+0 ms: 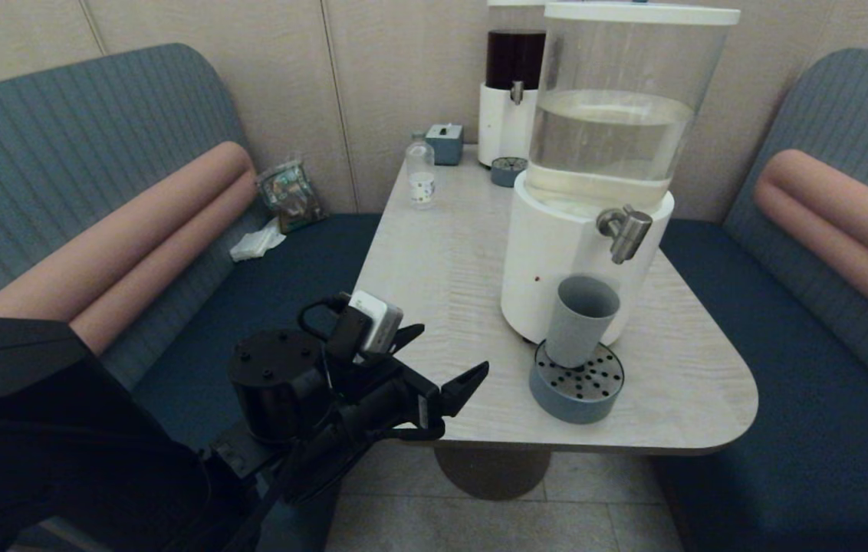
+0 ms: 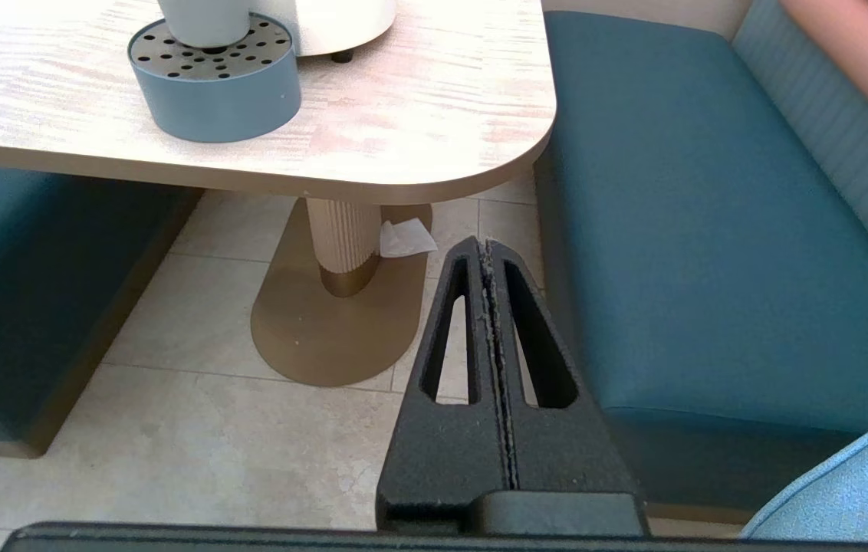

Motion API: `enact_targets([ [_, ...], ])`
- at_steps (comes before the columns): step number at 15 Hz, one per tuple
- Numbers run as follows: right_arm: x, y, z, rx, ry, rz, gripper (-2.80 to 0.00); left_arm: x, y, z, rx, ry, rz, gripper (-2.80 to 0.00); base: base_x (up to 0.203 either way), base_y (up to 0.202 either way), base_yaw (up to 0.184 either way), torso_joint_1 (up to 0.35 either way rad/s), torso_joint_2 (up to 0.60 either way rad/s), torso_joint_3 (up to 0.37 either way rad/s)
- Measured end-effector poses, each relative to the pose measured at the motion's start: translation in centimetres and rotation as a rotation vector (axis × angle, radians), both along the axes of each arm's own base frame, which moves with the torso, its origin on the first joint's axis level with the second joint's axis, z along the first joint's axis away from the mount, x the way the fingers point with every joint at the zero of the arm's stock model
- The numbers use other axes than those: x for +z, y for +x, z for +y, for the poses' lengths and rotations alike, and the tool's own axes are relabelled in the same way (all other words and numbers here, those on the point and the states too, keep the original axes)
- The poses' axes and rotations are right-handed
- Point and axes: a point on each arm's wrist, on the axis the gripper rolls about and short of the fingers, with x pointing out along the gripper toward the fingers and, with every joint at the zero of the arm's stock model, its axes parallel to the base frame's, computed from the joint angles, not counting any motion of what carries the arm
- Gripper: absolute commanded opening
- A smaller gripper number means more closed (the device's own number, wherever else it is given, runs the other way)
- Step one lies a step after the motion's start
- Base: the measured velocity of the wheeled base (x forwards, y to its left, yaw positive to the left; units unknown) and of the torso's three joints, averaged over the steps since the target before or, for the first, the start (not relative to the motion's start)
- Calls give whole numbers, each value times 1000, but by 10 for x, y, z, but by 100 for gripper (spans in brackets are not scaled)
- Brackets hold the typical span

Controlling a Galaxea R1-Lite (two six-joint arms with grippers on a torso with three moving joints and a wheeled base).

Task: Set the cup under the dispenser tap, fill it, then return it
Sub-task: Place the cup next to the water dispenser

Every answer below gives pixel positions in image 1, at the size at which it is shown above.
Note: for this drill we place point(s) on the large blue drip tray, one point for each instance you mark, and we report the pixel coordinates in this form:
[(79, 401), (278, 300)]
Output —
[(572, 406)]

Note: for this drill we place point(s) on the large steel dispenser tap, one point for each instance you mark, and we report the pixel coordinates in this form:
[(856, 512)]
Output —
[(626, 228)]

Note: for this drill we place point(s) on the pink bolster cushion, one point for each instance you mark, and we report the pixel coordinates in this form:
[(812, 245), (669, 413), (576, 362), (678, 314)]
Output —
[(135, 238), (848, 221)]

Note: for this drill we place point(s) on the blue upholstered bench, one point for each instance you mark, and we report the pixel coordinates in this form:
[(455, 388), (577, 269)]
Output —
[(281, 261), (787, 383)]

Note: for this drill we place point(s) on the crumpled white tissue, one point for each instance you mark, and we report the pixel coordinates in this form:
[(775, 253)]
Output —
[(254, 244)]

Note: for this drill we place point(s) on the white dispenser lid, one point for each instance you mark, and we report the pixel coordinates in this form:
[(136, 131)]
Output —
[(641, 12)]

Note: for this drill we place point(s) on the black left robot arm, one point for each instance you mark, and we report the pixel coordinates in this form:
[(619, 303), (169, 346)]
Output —
[(58, 445)]

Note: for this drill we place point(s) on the dark drink dispenser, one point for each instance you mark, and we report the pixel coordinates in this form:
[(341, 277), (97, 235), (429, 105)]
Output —
[(499, 123)]

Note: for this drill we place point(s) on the large clear water dispenser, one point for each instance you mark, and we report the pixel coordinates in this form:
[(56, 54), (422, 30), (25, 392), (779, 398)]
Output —
[(557, 253)]

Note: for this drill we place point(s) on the grey plastic cup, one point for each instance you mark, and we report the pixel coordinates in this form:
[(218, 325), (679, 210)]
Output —
[(580, 330)]

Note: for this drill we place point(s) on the ribbed table pedestal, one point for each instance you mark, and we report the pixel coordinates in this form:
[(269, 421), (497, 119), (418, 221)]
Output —
[(491, 471)]

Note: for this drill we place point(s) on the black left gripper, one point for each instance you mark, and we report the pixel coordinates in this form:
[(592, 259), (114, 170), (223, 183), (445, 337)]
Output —
[(388, 395)]

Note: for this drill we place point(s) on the small clear bottle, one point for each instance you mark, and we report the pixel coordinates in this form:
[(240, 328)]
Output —
[(420, 170)]

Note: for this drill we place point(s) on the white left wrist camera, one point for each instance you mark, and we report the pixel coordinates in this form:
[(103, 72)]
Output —
[(376, 322)]

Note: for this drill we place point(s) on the patterned snack bag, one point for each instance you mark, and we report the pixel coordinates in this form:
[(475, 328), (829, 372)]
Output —
[(292, 194)]

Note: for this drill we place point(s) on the small steel dispenser tap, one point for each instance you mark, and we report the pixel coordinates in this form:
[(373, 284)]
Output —
[(517, 92)]

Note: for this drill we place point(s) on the small blue drip tray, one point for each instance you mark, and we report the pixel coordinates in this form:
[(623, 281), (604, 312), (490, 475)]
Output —
[(505, 176)]

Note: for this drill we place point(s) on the blue-grey tissue box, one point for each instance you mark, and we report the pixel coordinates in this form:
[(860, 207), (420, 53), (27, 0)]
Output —
[(445, 147)]

